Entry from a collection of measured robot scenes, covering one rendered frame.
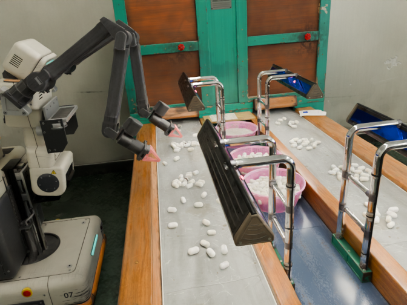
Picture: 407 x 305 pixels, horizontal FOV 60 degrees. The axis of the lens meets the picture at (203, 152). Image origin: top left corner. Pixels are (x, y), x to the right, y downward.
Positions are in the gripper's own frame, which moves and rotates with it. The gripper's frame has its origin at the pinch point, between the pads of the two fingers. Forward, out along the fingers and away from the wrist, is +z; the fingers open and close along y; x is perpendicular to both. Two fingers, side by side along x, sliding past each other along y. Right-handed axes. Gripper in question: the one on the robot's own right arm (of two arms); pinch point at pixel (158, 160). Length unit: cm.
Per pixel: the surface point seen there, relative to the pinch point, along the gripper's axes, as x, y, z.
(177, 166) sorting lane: 3.6, 15.7, 14.2
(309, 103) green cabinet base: -64, 86, 87
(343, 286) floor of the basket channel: -21, -69, 51
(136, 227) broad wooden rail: 12.8, -36.6, -1.6
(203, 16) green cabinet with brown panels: -64, 86, -8
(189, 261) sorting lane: 3, -56, 13
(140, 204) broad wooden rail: 12.3, -20.9, -0.6
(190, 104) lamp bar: -27.2, 7.9, -1.1
